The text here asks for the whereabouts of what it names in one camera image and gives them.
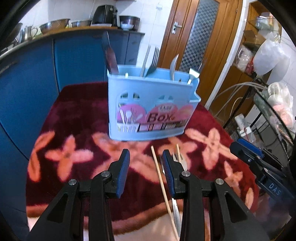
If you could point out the black wok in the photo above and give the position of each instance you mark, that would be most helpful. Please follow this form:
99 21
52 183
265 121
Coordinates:
12 38

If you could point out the small steel fork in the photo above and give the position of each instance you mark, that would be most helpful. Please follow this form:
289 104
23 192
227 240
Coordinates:
193 73

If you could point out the white bowl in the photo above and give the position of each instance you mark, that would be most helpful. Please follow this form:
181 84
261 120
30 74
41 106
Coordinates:
126 26

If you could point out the large steel fork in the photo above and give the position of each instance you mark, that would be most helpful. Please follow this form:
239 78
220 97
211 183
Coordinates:
153 62

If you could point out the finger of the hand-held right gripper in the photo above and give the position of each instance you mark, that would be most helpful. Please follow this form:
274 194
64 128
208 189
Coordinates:
249 147

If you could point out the steel bowl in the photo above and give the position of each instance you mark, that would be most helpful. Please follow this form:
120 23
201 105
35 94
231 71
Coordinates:
81 23

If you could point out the steel kettle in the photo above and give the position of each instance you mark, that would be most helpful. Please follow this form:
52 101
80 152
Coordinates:
27 33

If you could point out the light blue chopsticks box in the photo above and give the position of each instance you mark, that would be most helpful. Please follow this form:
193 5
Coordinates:
150 104

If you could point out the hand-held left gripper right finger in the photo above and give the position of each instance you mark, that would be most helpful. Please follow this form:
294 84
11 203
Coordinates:
170 176

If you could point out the white power adapter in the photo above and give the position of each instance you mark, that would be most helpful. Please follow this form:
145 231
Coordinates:
246 129

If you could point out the steel knife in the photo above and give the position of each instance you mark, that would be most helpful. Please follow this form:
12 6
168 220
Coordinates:
110 59

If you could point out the white light switch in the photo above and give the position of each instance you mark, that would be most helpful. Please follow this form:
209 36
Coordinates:
158 7

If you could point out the black air fryer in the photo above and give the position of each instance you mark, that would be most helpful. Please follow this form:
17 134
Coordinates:
104 14

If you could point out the small clear plastic bag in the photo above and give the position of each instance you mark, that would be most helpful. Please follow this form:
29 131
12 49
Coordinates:
244 59

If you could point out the red floral blanket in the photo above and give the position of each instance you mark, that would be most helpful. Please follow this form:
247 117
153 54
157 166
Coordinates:
81 120

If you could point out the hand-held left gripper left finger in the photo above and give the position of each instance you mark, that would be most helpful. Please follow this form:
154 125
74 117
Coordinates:
122 173

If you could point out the large white plastic bag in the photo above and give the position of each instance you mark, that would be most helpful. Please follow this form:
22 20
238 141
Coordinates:
271 54

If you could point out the white plate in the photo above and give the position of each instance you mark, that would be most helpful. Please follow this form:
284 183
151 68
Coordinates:
101 25

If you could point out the blue base cabinets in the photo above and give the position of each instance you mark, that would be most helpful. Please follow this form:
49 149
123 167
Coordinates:
76 60

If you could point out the wooden shelf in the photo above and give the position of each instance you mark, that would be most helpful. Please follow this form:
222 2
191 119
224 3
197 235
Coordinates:
251 34

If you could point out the steel bowls on counter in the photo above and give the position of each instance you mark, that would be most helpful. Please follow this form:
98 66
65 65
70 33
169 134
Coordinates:
54 26

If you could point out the wooden door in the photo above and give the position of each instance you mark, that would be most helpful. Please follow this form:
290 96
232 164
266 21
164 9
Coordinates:
171 51

